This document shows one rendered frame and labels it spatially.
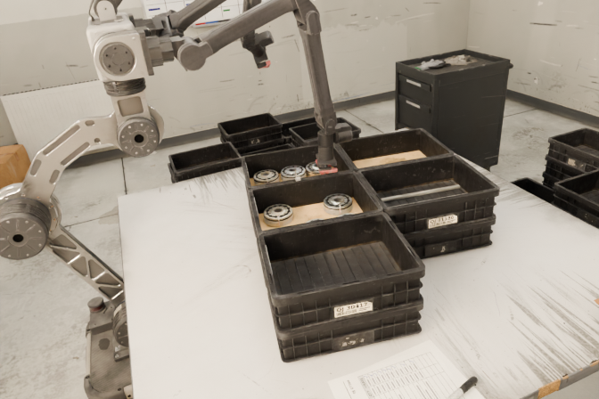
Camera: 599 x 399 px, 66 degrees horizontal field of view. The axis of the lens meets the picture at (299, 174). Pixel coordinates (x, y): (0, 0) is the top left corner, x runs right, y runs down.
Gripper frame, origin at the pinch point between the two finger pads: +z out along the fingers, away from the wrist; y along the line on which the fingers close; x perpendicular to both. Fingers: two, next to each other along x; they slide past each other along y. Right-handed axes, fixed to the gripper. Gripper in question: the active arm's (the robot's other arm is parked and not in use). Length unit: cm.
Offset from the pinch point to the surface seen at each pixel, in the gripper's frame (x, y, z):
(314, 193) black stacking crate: 6.2, -10.1, 0.1
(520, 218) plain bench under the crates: -70, -19, 14
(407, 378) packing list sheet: -7, -80, 17
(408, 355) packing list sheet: -9, -73, 17
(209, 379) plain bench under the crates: 43, -70, 19
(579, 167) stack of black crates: -145, 48, 31
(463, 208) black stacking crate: -40, -34, -2
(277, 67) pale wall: -2, 312, 26
